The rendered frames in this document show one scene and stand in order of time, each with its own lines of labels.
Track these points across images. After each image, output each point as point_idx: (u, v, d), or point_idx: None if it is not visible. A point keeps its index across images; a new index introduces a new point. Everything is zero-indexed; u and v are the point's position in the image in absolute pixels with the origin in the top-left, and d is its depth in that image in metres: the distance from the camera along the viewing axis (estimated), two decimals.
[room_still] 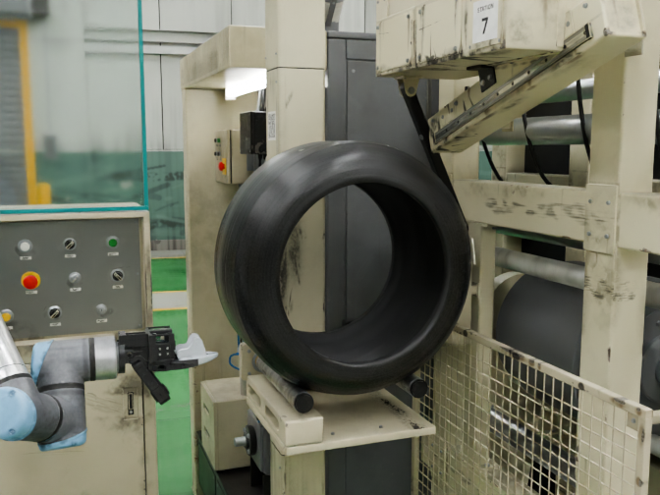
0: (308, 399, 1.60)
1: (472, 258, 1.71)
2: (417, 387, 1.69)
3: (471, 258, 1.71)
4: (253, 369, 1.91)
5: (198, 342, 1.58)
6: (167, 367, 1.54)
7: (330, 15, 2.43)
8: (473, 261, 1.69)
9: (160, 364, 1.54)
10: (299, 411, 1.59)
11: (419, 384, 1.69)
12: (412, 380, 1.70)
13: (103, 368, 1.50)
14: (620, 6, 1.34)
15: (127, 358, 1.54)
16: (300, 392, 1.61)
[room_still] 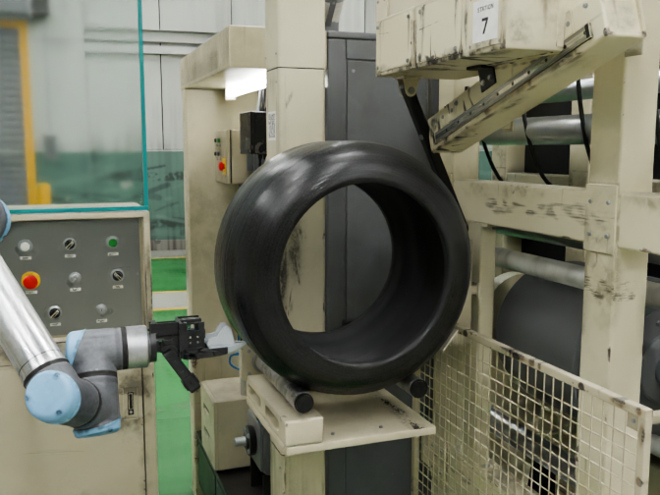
0: (298, 404, 1.59)
1: (442, 348, 1.72)
2: (422, 388, 1.69)
3: (442, 347, 1.71)
4: (253, 369, 1.91)
5: (228, 330, 1.60)
6: (197, 356, 1.56)
7: (330, 15, 2.43)
8: (443, 349, 1.69)
9: (191, 353, 1.57)
10: (312, 403, 1.60)
11: (423, 390, 1.70)
12: (426, 385, 1.71)
13: (136, 357, 1.52)
14: (620, 6, 1.34)
15: (158, 347, 1.56)
16: (297, 410, 1.61)
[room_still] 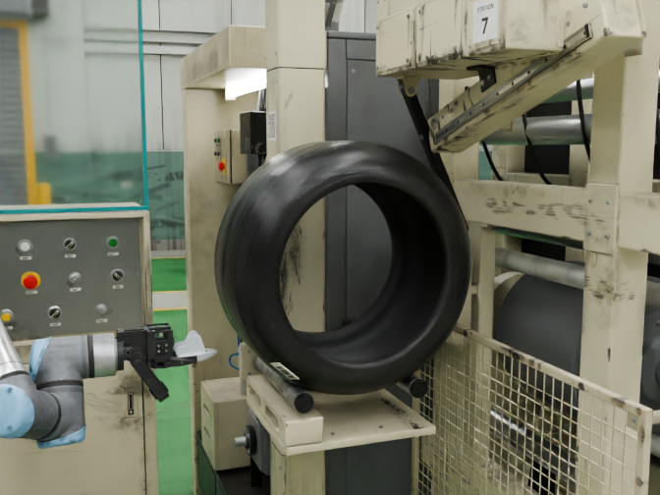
0: (300, 400, 1.59)
1: (273, 365, 1.58)
2: (417, 387, 1.69)
3: (275, 364, 1.57)
4: (253, 369, 1.91)
5: (197, 339, 1.58)
6: (166, 364, 1.54)
7: (330, 15, 2.43)
8: (279, 363, 1.55)
9: (159, 361, 1.54)
10: (310, 408, 1.60)
11: (417, 385, 1.69)
12: (411, 382, 1.70)
13: (102, 365, 1.49)
14: (620, 6, 1.34)
15: (126, 356, 1.54)
16: (293, 406, 1.60)
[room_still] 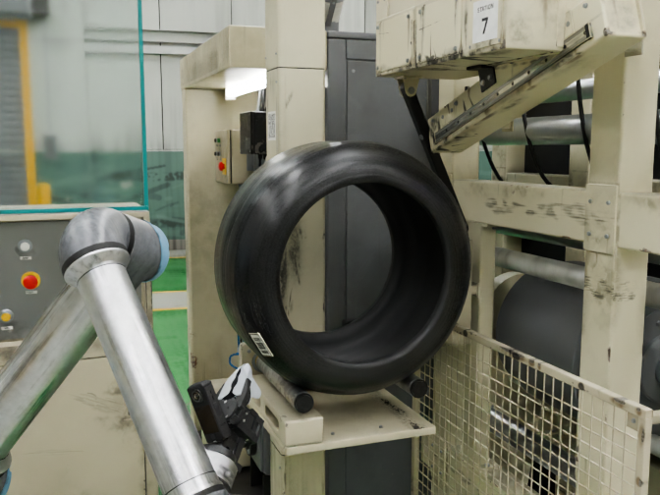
0: (303, 410, 1.60)
1: (251, 336, 1.55)
2: (422, 388, 1.69)
3: (253, 336, 1.55)
4: (253, 369, 1.91)
5: None
6: None
7: (330, 15, 2.43)
8: (258, 335, 1.53)
9: None
10: (304, 395, 1.59)
11: (423, 390, 1.70)
12: (425, 385, 1.71)
13: None
14: (620, 6, 1.34)
15: None
16: (309, 407, 1.62)
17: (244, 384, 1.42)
